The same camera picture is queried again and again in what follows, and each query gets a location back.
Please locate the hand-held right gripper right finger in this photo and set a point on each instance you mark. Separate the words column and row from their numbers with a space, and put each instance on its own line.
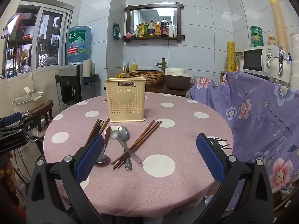
column 210, row 158

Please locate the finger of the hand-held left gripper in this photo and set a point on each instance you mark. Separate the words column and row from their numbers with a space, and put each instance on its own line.
column 30, row 122
column 12, row 117

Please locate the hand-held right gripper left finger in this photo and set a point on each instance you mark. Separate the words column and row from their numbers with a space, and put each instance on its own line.
column 90, row 158

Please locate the small metal spoon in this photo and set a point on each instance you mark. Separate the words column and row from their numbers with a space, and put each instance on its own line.
column 114, row 134

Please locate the large metal spoon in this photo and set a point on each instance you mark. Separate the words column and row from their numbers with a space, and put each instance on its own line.
column 123, row 131

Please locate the beige plastic utensil holder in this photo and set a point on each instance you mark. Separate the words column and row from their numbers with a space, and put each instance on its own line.
column 125, row 98

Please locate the person's left forearm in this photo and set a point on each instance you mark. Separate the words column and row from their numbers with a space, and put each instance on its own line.
column 8, row 172

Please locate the dark wooden stool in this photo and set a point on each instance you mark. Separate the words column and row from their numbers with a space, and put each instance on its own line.
column 44, row 108

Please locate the cream pot with lid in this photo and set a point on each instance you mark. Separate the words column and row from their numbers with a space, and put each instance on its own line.
column 28, row 99

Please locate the grey water dispenser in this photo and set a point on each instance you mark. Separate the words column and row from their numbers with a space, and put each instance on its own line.
column 67, row 86

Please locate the pink polka dot tablecloth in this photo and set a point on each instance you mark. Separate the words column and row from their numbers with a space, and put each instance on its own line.
column 163, row 186

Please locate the purple floral cloth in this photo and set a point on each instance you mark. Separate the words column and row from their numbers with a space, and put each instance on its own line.
column 257, row 121

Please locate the blue grey holder tray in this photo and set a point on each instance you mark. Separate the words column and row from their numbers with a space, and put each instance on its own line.
column 92, row 79

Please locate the dark wooden sink cabinet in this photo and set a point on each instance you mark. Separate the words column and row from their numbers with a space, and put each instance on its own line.
column 168, row 92

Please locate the light wooden rack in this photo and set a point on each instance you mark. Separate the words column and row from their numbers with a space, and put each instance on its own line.
column 223, row 77

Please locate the metal framed window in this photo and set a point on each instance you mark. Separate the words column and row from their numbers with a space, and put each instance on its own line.
column 46, row 39

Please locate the brown white rice cooker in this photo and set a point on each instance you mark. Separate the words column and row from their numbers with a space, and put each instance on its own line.
column 177, row 79

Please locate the yellow cup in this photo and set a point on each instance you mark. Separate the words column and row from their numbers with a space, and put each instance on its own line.
column 121, row 75

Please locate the blue water jug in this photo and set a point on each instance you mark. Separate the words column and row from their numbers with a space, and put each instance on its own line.
column 78, row 44

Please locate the mounted phone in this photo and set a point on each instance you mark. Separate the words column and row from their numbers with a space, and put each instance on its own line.
column 9, row 25

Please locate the woven pattern basin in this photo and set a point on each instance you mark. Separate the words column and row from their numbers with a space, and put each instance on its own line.
column 151, row 78

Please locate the yellow soap bottle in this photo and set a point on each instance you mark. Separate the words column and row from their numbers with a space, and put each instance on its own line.
column 133, row 66

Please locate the yellow wrapped roll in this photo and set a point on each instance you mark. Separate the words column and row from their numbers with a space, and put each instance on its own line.
column 231, row 58

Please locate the bronze faucet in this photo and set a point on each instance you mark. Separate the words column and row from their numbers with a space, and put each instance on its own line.
column 162, row 63

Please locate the white microwave oven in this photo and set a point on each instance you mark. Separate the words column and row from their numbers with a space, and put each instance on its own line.
column 254, row 60

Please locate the green hanging packet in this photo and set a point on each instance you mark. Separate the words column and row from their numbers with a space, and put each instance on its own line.
column 116, row 31

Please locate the pink bowl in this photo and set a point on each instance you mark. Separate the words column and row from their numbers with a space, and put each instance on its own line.
column 128, row 35

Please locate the orange jar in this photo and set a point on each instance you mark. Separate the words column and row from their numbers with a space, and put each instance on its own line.
column 271, row 40

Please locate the white bottles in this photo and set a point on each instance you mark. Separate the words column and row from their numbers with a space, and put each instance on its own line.
column 172, row 30

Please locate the yellow pouch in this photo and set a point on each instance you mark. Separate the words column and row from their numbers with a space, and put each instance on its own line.
column 140, row 31

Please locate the dark soy sauce bottle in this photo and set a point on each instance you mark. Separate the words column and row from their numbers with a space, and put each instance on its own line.
column 164, row 28

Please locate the wooden framed mirror shelf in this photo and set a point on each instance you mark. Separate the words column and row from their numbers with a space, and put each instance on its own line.
column 127, row 23

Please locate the orange label sauce bottle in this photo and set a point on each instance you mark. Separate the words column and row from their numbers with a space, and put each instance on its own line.
column 157, row 29

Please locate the green bottle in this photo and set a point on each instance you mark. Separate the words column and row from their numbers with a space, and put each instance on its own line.
column 145, row 30

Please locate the purple label bottle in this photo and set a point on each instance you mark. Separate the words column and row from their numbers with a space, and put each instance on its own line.
column 151, row 29

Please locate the stack of yellow paper cups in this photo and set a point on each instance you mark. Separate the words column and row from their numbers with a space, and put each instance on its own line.
column 278, row 23

